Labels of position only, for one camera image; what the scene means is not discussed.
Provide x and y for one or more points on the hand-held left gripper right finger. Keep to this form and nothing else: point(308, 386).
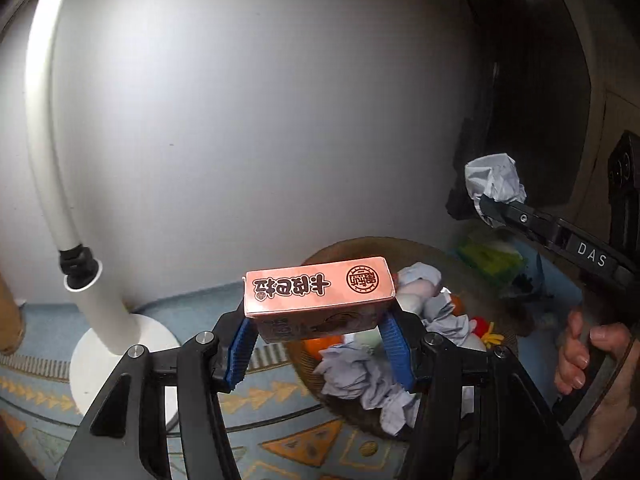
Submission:
point(397, 355)

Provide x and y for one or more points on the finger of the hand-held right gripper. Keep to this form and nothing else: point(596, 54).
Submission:
point(537, 230)

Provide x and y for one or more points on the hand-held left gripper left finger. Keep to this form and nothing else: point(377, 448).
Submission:
point(240, 355)

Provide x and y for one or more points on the small plush dango skewer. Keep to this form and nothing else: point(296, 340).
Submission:
point(412, 302)

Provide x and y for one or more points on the white plush toy red trim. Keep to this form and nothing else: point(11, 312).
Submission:
point(480, 332)

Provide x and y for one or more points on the amber ribbed bowl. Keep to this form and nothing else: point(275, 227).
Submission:
point(440, 252)

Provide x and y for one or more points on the pink cardboard box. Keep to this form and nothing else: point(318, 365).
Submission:
point(320, 290)

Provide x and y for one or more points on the person's right hand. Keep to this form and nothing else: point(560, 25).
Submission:
point(572, 360)

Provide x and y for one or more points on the green packet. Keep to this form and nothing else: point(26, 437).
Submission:
point(490, 255)

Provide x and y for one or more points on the patterned blue woven mat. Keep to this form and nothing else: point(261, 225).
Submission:
point(250, 410)

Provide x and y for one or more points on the black computer monitor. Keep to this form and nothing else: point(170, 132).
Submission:
point(525, 85)

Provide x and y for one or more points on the white desk lamp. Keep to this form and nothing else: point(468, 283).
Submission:
point(100, 310)

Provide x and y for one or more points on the bamboo pen holder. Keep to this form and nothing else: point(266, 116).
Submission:
point(10, 315)

